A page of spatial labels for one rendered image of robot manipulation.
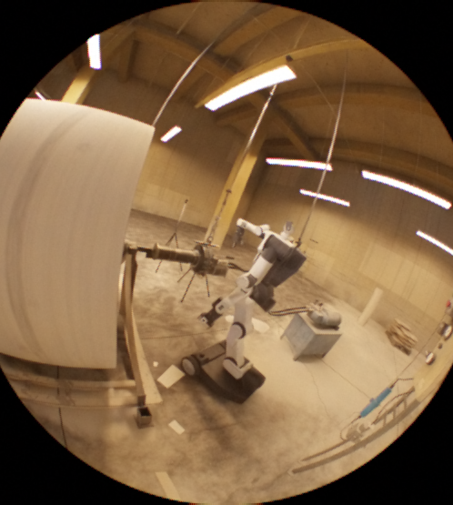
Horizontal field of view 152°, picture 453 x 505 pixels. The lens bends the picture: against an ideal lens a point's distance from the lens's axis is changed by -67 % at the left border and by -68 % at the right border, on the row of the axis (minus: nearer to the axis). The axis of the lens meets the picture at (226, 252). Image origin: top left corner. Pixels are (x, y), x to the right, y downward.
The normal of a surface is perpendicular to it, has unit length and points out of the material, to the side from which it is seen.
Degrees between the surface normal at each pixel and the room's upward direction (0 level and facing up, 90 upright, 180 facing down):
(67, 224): 66
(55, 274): 77
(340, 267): 90
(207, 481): 0
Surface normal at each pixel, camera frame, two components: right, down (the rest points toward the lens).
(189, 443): 0.36, -0.91
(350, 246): -0.76, -0.15
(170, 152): 0.55, 0.40
